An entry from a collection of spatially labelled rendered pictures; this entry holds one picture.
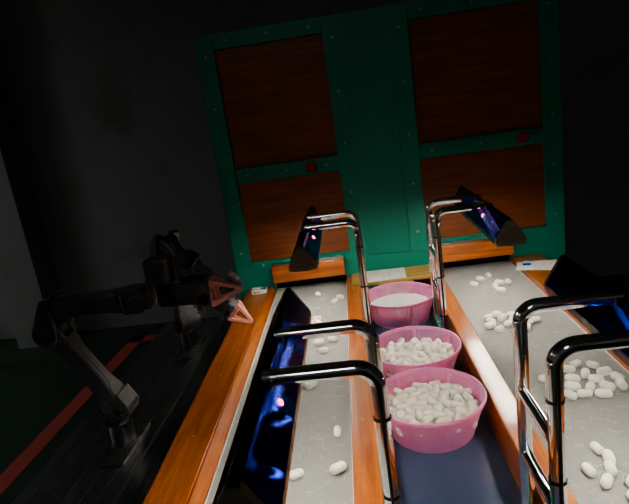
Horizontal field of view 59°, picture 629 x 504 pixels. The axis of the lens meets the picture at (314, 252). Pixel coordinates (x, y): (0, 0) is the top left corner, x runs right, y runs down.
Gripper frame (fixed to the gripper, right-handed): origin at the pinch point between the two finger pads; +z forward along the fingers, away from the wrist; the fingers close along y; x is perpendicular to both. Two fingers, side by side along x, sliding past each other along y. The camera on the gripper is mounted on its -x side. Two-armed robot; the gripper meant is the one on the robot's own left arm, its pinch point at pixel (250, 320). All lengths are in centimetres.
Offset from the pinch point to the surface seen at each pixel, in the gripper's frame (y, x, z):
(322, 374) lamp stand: -99, -44, 6
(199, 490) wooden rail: -75, 4, 6
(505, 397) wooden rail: -52, -41, 55
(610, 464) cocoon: -77, -48, 65
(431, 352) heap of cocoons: -18, -30, 49
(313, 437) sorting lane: -58, -10, 23
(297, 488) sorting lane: -75, -8, 22
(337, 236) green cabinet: 55, -28, 15
